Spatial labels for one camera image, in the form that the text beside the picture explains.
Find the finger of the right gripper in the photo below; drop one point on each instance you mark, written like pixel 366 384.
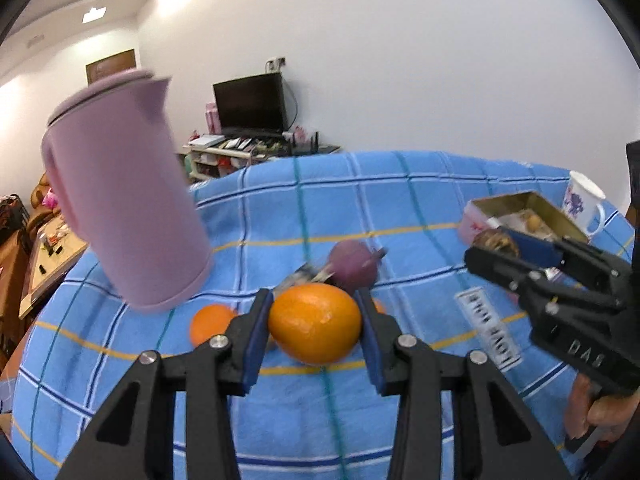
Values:
pixel 520 259
pixel 575 258

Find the white tv stand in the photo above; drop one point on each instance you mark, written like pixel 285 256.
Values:
pixel 203 164

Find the brown wooden door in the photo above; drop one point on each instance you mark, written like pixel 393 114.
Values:
pixel 116 63

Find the wooden coffee table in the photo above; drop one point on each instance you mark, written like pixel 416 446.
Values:
pixel 56 250

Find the small orange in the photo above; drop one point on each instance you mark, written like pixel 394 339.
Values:
pixel 210 321

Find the metal tin box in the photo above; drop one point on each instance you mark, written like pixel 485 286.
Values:
pixel 533 223

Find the white floral mug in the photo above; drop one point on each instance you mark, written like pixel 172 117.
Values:
pixel 583 204

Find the orange leather sofa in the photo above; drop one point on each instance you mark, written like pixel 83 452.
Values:
pixel 40 190

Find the person's right hand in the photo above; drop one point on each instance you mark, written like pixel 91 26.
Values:
pixel 614 413

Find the pink thermos jug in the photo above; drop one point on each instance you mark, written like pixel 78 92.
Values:
pixel 110 157

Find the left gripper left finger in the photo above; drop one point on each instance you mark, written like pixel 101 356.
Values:
pixel 132 434

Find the blue plaid tablecloth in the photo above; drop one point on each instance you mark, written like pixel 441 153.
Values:
pixel 264 222

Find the wall power socket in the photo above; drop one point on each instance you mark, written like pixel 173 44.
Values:
pixel 274 65

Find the large orange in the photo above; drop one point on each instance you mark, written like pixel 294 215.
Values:
pixel 316 324

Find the black television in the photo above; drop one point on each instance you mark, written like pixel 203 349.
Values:
pixel 251 103

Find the purple round fruit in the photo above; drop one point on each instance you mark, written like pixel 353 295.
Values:
pixel 354 265

